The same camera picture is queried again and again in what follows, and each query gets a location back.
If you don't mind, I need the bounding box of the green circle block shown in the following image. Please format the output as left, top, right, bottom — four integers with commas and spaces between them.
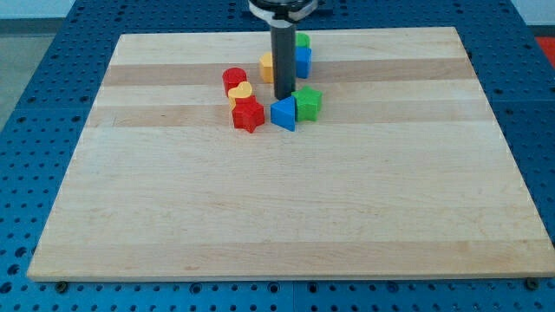
296, 32, 310, 49

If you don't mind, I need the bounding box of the blue cube block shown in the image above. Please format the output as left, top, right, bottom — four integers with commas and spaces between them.
295, 47, 312, 79

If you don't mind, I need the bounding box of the yellow heart block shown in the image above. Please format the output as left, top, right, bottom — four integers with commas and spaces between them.
227, 81, 253, 110

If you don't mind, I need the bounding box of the left black screw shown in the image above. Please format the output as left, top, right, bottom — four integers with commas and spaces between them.
55, 281, 69, 294

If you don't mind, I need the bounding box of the red star block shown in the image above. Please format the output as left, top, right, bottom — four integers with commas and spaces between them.
232, 95, 265, 133

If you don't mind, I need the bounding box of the yellow hexagon block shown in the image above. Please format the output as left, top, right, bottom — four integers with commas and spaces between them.
258, 52, 274, 83

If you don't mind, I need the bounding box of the wooden board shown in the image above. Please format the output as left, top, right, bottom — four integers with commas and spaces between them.
27, 27, 554, 282

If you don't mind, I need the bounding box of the right black screw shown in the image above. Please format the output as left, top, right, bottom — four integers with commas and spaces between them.
525, 277, 540, 291

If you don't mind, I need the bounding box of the red cylinder block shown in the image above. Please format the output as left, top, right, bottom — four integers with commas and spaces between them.
222, 67, 248, 95

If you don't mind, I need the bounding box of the black screw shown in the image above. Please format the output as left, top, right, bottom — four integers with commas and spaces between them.
525, 277, 540, 291
55, 281, 69, 294

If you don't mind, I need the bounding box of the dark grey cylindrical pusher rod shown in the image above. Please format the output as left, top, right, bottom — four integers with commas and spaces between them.
271, 20, 296, 100

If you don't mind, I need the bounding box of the green star block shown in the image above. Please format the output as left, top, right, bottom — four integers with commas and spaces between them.
292, 86, 323, 121

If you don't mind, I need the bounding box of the blue triangle block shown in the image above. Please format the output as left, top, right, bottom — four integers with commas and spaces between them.
270, 96, 296, 132

